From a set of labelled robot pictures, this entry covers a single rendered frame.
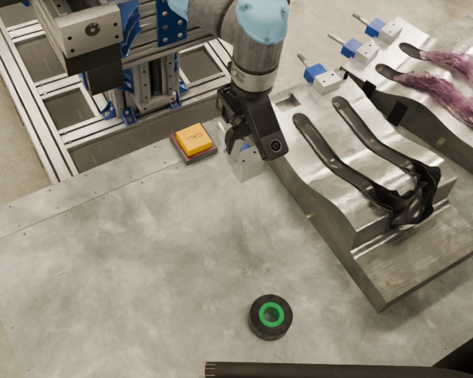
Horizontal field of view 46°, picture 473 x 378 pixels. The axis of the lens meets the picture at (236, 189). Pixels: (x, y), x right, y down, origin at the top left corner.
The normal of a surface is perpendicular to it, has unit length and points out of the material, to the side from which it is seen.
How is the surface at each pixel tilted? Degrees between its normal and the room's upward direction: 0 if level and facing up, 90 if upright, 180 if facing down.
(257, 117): 33
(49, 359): 0
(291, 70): 0
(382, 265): 0
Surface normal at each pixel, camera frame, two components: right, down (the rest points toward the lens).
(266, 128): 0.33, -0.03
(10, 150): 0.08, -0.53
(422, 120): -0.66, 0.60
